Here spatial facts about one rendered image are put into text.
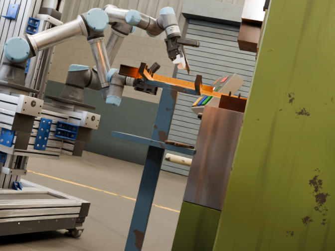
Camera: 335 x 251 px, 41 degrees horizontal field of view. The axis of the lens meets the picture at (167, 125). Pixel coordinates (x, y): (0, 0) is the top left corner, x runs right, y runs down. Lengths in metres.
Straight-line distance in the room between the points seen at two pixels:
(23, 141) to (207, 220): 1.01
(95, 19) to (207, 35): 8.42
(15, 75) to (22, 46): 0.20
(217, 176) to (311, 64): 0.64
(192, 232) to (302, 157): 0.62
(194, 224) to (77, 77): 1.22
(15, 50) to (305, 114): 1.36
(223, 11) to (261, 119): 8.74
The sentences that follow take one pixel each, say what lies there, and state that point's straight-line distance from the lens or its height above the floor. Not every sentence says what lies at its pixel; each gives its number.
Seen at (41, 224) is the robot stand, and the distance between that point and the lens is 2.61.
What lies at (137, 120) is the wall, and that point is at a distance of 10.70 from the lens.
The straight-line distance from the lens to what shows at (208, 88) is 1.89.
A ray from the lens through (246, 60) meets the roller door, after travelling 10.44.
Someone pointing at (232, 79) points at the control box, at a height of 1.16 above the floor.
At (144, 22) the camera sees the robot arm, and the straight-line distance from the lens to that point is 2.39.
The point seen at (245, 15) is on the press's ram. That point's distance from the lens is 2.23.
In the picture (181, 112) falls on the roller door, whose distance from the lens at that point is 10.42.
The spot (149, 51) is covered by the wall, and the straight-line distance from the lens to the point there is 10.90.
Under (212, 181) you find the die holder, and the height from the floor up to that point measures 0.58.
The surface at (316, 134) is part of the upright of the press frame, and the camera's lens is 1.77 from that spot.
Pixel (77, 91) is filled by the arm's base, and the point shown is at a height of 0.88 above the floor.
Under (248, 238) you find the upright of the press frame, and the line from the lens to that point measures 1.78.
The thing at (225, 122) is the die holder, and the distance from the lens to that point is 2.03.
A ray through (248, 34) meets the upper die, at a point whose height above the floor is 1.31.
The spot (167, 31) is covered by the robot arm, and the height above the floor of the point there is 1.26.
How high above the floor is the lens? 0.72
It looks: 2 degrees up
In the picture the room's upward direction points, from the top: 13 degrees clockwise
